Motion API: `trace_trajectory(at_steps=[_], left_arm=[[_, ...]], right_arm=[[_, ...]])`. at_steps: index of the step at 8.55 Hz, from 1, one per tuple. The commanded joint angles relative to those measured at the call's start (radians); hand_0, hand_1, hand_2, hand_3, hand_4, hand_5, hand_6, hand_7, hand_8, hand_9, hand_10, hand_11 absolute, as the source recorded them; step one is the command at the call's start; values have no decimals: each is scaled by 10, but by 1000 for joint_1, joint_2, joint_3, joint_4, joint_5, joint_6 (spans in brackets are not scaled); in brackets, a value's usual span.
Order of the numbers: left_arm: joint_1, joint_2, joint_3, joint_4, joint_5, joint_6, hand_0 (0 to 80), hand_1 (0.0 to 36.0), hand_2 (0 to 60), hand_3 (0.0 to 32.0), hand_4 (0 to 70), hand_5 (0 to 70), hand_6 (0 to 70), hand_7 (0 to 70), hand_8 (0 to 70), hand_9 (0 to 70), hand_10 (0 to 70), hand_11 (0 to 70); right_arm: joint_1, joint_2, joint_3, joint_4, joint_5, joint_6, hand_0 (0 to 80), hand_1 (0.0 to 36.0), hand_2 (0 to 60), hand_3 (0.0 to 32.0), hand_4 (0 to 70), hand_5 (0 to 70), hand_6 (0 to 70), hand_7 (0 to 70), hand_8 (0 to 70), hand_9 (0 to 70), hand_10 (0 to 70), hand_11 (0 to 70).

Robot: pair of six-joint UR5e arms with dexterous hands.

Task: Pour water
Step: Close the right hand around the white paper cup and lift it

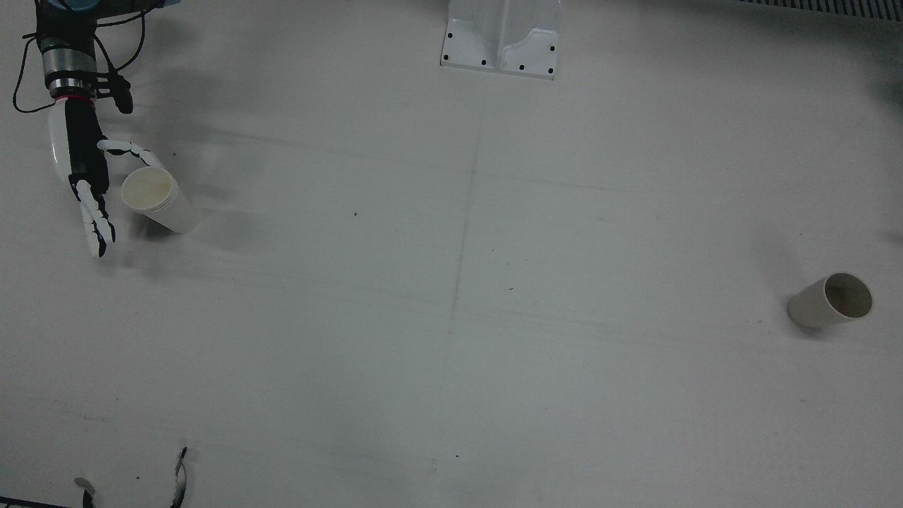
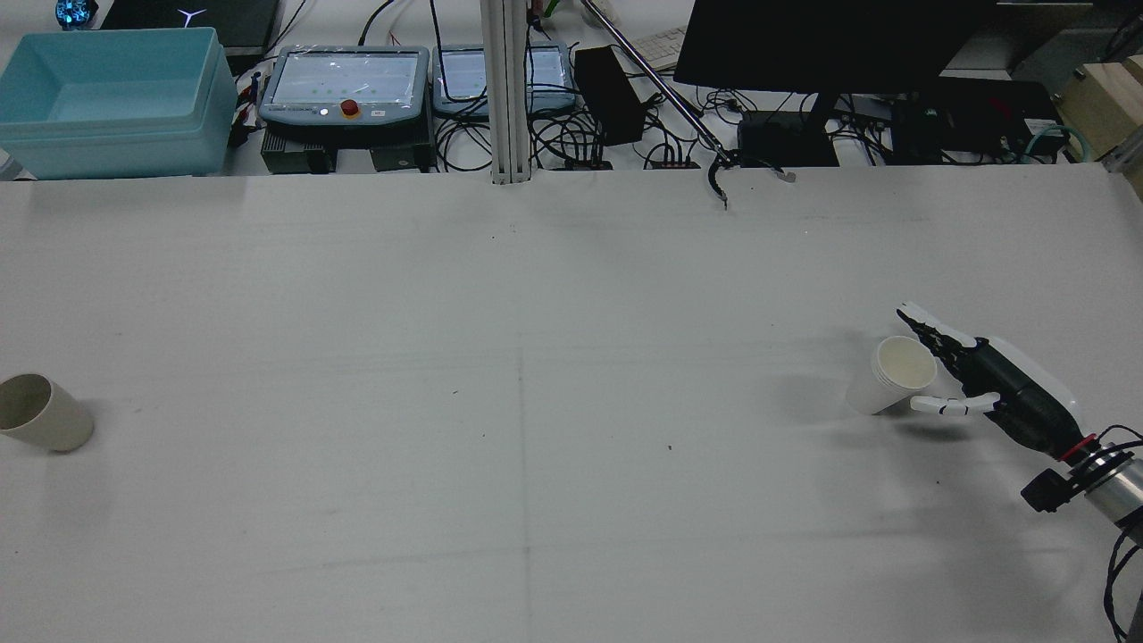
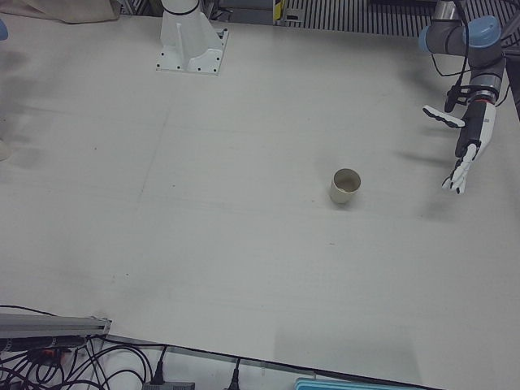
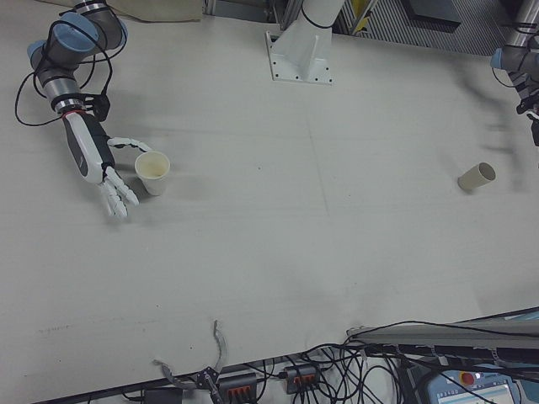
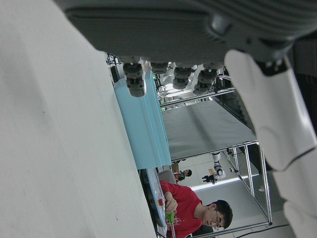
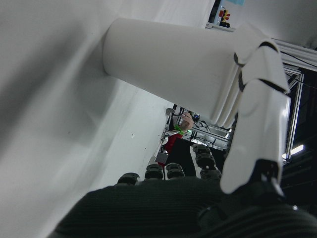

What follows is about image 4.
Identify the white ridged paper cup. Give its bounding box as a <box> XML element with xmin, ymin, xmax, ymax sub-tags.
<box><xmin>134</xmin><ymin>151</ymin><xmax>171</xmax><ymax>197</ymax></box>

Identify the beige smooth paper cup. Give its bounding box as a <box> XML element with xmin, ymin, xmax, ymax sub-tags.
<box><xmin>457</xmin><ymin>161</ymin><xmax>497</xmax><ymax>193</ymax></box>

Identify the black box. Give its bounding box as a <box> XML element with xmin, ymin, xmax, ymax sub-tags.
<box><xmin>407</xmin><ymin>0</ymin><xmax>461</xmax><ymax>30</ymax></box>

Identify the ribbed grey panel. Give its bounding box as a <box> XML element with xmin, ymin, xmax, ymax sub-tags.
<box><xmin>336</xmin><ymin>0</ymin><xmax>511</xmax><ymax>58</ymax></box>

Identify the grey aluminium bar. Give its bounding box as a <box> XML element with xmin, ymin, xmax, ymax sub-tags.
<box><xmin>347</xmin><ymin>309</ymin><xmax>539</xmax><ymax>353</ymax></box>

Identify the long curved grey strip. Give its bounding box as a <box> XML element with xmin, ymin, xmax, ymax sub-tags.
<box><xmin>212</xmin><ymin>319</ymin><xmax>229</xmax><ymax>374</ymax></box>

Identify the short curved grey strip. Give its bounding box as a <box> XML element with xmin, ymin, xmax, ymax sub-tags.
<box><xmin>152</xmin><ymin>359</ymin><xmax>197</xmax><ymax>389</ymax></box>

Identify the black power adapter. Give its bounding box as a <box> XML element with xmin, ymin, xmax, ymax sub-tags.
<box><xmin>142</xmin><ymin>387</ymin><xmax>184</xmax><ymax>404</ymax></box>

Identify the grey teach pendant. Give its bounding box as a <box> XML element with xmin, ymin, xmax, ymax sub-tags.
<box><xmin>426</xmin><ymin>367</ymin><xmax>524</xmax><ymax>404</ymax></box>

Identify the black power strip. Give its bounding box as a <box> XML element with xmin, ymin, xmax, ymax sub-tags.
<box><xmin>216</xmin><ymin>372</ymin><xmax>259</xmax><ymax>399</ymax></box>
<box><xmin>282</xmin><ymin>364</ymin><xmax>319</xmax><ymax>395</ymax></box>

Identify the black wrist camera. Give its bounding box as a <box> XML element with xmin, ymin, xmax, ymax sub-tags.
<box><xmin>516</xmin><ymin>90</ymin><xmax>538</xmax><ymax>115</ymax></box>
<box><xmin>86</xmin><ymin>94</ymin><xmax>111</xmax><ymax>124</ymax></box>

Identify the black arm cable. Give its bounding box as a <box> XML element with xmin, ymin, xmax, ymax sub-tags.
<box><xmin>15</xmin><ymin>19</ymin><xmax>115</xmax><ymax>127</ymax></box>

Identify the silver aluminium frame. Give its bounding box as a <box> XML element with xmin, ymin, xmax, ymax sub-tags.
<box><xmin>203</xmin><ymin>0</ymin><xmax>304</xmax><ymax>35</ymax></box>

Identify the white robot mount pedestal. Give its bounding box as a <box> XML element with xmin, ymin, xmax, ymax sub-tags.
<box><xmin>264</xmin><ymin>0</ymin><xmax>336</xmax><ymax>87</ymax></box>

